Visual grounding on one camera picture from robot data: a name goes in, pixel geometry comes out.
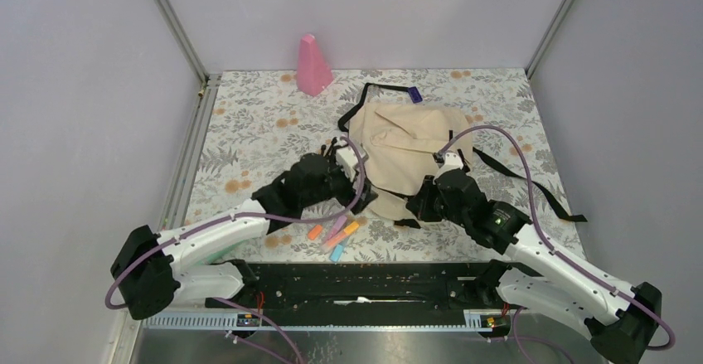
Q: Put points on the pink cone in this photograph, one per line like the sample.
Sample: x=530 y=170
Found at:
x=314 y=74

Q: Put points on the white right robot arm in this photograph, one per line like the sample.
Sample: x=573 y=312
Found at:
x=618 y=318

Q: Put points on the floral patterned table mat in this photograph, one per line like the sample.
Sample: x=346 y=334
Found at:
x=261 y=124

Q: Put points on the light blue highlighter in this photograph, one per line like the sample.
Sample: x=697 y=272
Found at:
x=337 y=253

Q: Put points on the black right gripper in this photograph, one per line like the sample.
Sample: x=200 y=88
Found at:
x=420 y=204

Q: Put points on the black folding tripod stand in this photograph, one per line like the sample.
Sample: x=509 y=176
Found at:
x=329 y=147

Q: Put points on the pink highlighter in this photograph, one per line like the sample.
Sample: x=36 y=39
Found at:
x=337 y=226

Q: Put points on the purple eraser block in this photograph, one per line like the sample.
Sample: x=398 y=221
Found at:
x=415 y=95

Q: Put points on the cream canvas backpack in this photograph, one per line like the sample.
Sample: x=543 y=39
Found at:
x=400 y=140

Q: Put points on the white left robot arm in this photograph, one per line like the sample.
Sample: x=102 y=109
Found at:
x=154 y=270

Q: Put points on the mint green tube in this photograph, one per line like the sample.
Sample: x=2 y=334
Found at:
x=226 y=250

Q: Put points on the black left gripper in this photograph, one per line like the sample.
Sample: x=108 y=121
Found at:
x=349 y=197

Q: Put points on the orange yellow highlighter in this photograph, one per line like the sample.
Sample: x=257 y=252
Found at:
x=337 y=238

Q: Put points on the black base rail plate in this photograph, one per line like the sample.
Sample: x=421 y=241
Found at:
x=379 y=297

